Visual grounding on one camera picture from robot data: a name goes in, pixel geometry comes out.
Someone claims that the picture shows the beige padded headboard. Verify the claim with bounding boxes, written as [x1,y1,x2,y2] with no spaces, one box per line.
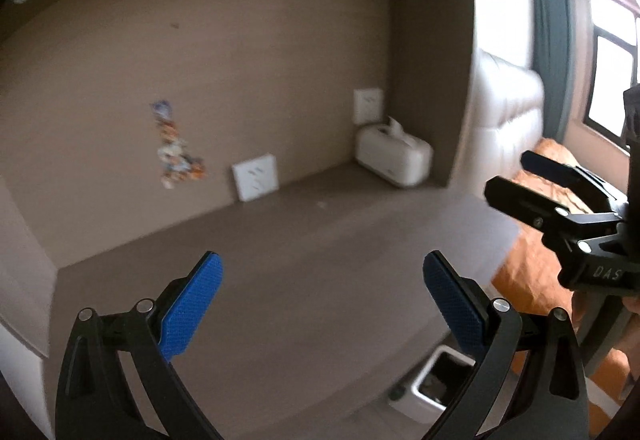
[470,49,546,201]

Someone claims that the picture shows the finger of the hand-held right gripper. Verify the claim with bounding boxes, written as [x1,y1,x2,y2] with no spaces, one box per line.
[484,176,576,236]
[521,150,630,217]

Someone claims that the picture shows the colourful wall stickers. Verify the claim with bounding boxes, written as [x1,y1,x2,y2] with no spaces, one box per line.
[150,100,207,191]

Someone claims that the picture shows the white trash bin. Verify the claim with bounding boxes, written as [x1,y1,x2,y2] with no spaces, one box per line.
[387,345,476,423]

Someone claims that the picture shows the grey-green curtain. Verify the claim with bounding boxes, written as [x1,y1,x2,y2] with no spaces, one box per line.
[525,0,573,141]

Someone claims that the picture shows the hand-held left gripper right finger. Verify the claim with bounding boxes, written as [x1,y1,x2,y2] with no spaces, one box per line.
[422,250,590,440]

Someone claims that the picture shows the orange blanket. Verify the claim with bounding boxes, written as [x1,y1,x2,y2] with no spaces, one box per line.
[492,137,640,401]

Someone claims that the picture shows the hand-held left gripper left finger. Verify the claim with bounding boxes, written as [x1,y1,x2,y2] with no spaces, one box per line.
[55,251,224,440]

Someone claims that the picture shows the window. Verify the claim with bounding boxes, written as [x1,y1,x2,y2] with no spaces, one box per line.
[582,0,640,156]

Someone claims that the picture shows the white tissue box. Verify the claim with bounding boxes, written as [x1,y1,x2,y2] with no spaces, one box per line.
[356,116,433,189]

